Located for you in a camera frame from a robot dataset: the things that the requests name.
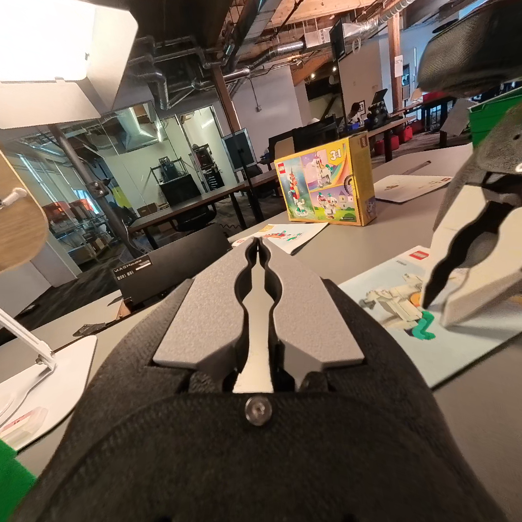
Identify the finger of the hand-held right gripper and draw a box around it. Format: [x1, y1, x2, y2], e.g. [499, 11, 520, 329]
[440, 201, 522, 329]
[419, 184, 510, 310]

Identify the black equipment enclosure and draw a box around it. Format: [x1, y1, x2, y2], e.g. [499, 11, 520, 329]
[157, 156, 201, 206]

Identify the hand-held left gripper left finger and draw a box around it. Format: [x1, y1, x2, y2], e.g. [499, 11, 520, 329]
[152, 237, 262, 383]

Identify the cardboard box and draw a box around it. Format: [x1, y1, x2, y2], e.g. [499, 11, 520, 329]
[268, 136, 295, 160]

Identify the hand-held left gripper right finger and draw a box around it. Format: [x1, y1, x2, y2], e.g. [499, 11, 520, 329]
[260, 238, 365, 389]

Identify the black light stand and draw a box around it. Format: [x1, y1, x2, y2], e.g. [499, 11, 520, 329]
[48, 124, 141, 255]

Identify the grey monitor on stand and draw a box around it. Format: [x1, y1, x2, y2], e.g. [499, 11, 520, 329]
[221, 128, 263, 224]

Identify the wooden book stand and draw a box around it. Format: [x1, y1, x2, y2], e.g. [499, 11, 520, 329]
[0, 150, 98, 452]

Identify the studio light panel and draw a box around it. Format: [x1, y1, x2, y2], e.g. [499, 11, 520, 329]
[0, 0, 139, 130]

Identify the yellow lego box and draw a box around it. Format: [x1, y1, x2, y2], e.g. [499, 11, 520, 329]
[274, 132, 377, 227]

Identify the black office chair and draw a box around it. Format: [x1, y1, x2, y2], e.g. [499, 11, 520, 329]
[173, 204, 218, 233]

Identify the black hanging monitor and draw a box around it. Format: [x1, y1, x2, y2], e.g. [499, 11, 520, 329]
[330, 18, 347, 63]

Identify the seahorse instruction booklet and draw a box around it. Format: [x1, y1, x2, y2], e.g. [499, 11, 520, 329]
[232, 221, 329, 256]

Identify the long brown table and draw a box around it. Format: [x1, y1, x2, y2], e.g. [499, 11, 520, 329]
[128, 181, 250, 246]

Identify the black desk monitor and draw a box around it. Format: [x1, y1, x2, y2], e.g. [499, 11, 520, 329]
[291, 115, 339, 153]

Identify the metal exhaust hood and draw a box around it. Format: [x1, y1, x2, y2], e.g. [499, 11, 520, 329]
[119, 107, 160, 152]

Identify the small clear plastic case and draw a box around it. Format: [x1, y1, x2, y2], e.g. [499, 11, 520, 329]
[0, 406, 49, 444]

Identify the unicorn instruction booklet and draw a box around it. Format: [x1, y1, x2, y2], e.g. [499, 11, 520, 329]
[338, 245, 522, 389]

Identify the green plastic bin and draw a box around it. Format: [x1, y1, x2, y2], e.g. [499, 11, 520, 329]
[468, 87, 522, 148]
[0, 440, 39, 522]

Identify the white instruction booklet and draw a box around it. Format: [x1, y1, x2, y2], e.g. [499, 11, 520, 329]
[373, 174, 453, 204]

